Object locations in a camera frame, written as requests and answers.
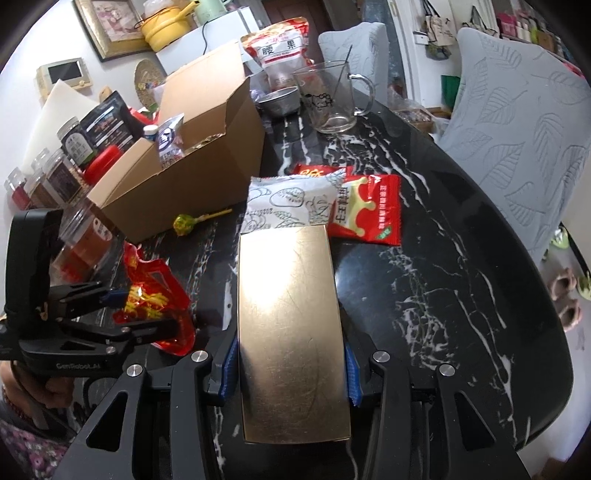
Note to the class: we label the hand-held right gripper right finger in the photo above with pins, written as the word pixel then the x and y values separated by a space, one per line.
pixel 354 378

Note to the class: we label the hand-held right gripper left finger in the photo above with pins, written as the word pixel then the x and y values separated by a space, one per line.
pixel 229 374

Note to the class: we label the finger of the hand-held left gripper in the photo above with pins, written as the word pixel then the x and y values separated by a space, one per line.
pixel 113 296
pixel 138 330

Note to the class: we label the red gold crinkled packet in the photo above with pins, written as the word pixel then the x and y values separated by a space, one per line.
pixel 152 295

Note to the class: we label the gold cardboard box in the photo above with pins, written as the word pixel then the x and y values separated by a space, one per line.
pixel 291 323

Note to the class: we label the yellow green lollipop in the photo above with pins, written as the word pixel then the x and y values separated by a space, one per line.
pixel 182 225

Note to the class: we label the silver purple snack packet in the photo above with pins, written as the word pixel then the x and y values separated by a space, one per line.
pixel 168 138

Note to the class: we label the red crown-print snack packet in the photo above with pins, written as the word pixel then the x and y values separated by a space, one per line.
pixel 364 207

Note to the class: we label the white printed bread packet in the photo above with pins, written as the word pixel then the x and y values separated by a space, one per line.
pixel 286 203

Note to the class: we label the round waffle clear packet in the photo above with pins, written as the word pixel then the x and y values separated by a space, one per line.
pixel 207 142

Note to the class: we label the red yellow-print snack packet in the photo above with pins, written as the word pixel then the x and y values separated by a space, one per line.
pixel 314 170

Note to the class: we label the basket of snacks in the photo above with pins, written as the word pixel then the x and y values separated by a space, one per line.
pixel 415 119

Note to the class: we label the person's left hand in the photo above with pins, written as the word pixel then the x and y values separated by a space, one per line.
pixel 41 392

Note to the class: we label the clear jar orange contents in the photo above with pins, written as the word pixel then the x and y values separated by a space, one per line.
pixel 90 244

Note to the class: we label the red label jar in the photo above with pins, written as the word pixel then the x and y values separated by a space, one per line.
pixel 16 194

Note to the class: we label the brown label jar pale grains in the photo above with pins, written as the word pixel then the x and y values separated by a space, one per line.
pixel 64 177

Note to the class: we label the clear plastic jar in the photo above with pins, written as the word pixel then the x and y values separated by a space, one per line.
pixel 40 159

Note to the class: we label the red canister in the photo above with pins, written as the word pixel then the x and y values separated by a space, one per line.
pixel 104 164

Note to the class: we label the white foam board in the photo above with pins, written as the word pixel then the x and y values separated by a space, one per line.
pixel 51 120

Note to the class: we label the black printed pouch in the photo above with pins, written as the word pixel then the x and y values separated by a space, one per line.
pixel 108 122

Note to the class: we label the floral patterned clothing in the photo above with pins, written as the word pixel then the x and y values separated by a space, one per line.
pixel 32 447

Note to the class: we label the small white blue-label bottle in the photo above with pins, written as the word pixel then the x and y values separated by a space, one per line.
pixel 150 133

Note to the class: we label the red gift packet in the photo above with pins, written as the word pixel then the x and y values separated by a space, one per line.
pixel 141 120

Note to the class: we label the woven round mat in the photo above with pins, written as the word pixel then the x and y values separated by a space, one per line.
pixel 150 83

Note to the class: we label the pink plush slipper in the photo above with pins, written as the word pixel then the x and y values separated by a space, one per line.
pixel 569 314
pixel 562 284

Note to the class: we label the framed picture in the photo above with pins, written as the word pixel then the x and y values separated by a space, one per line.
pixel 113 27

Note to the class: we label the green slipper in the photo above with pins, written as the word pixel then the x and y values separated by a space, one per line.
pixel 584 284
pixel 561 236

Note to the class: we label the small metal bowl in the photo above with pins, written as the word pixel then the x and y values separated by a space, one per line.
pixel 279 101

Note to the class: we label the yellow pot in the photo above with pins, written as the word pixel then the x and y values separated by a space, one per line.
pixel 166 30

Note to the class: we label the glass mug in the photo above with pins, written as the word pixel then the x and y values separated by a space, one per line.
pixel 323 106

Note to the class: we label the white fridge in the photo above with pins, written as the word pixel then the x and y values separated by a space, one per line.
pixel 221 37

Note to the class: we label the red white nut bag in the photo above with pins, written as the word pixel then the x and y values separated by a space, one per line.
pixel 281 50

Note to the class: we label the pale green kettle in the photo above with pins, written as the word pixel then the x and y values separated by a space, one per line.
pixel 210 11

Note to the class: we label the green bag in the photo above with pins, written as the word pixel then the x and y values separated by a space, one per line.
pixel 451 92

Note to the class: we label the thin stirring stick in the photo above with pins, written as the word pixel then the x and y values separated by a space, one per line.
pixel 344 64

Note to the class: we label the brown wooden door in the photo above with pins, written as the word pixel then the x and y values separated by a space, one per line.
pixel 295 7

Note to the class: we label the white tote bag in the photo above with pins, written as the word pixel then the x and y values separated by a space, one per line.
pixel 480 21
pixel 434 25

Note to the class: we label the shelf of small bottles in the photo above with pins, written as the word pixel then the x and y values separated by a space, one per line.
pixel 540 30

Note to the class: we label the wood-framed wall panel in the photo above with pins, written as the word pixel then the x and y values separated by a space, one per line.
pixel 64 76

